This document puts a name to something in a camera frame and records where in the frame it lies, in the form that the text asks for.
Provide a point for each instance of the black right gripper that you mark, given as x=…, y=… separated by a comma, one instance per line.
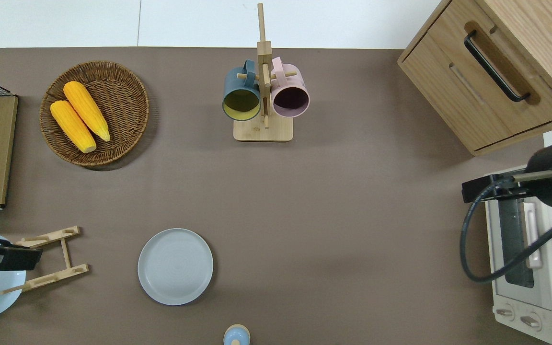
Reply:
x=544, y=187

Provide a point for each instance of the gray plate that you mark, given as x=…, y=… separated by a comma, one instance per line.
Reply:
x=175, y=267

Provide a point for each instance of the low wooden plate rack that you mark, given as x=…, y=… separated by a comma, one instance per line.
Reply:
x=65, y=254

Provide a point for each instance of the wooden cabinet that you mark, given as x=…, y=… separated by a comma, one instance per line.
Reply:
x=448, y=81

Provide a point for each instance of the yellow corn cob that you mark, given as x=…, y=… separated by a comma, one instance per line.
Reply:
x=72, y=125
x=86, y=110

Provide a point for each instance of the brown table mat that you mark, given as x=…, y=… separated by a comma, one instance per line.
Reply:
x=304, y=215

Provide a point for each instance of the brown wicker basket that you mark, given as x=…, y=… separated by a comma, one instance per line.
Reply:
x=122, y=100

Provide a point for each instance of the pink mug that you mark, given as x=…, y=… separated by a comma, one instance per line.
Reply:
x=290, y=98

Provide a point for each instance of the wooden mug tree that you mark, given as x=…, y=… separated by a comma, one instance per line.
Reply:
x=262, y=132

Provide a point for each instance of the small blue bell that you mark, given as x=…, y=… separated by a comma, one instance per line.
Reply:
x=236, y=335

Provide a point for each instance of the dark blue mug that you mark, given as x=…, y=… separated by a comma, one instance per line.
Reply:
x=241, y=100

